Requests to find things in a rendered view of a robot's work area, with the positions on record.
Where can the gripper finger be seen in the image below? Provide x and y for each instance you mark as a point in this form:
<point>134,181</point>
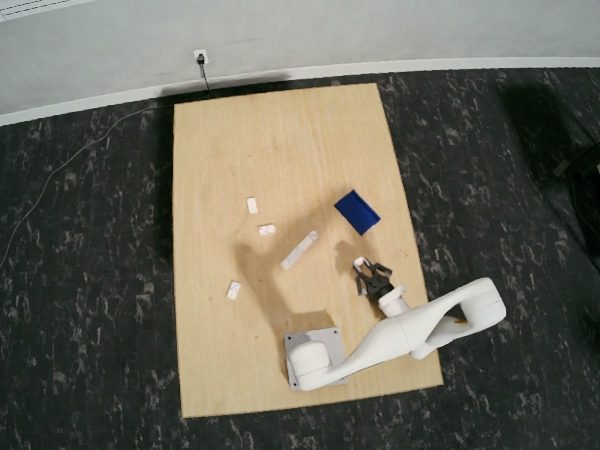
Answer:
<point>365,279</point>
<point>373,267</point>

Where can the dark blue rectangular pad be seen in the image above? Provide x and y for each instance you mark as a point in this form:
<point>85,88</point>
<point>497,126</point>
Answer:
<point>357,212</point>

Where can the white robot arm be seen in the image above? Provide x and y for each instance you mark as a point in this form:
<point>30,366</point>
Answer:
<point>403,333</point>

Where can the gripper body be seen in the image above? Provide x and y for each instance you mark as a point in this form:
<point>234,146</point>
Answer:
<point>381,289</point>

